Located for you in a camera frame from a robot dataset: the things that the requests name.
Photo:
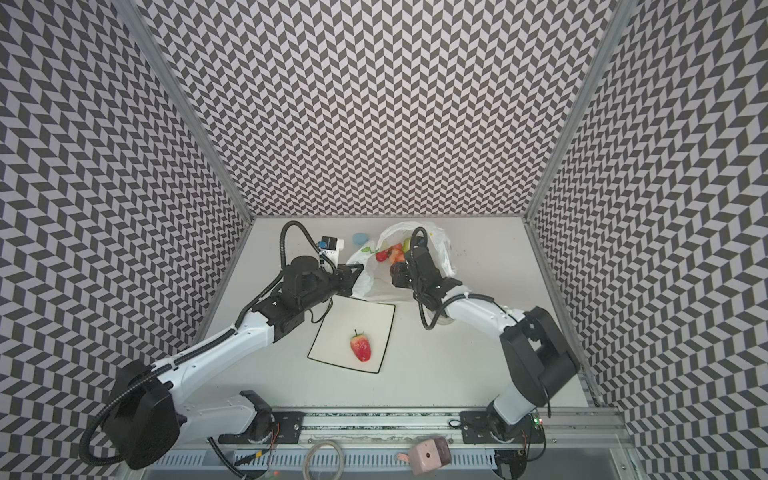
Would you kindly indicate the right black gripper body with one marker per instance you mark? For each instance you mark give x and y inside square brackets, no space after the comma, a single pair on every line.
[402,276]

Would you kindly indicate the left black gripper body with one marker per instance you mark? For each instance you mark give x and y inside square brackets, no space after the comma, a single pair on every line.
[327,288]

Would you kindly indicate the white plastic bag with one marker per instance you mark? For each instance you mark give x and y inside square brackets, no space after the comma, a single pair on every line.
[375,282]

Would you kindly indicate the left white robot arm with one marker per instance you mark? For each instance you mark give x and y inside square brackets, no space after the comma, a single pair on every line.
[146,413]

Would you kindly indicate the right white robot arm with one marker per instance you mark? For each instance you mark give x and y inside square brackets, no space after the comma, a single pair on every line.
[538,357]

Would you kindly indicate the light blue oval case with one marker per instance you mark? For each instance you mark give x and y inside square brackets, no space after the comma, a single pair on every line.
[360,238]

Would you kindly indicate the clear tape roll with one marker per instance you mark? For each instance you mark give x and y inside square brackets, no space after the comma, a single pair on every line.
[443,320]

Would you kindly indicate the white square plate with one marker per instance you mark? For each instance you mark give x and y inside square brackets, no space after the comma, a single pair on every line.
[331,345]

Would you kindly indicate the pink box device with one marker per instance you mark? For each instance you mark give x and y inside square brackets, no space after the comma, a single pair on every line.
[429,455]

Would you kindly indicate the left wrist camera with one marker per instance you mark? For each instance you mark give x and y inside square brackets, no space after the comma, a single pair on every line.
[331,247]

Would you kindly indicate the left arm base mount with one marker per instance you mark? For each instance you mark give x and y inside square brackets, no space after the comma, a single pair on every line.
[267,425]

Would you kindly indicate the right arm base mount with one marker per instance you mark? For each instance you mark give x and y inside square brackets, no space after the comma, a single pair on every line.
[482,427]

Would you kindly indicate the aluminium front rail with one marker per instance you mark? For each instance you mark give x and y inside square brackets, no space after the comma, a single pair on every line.
[565,427]

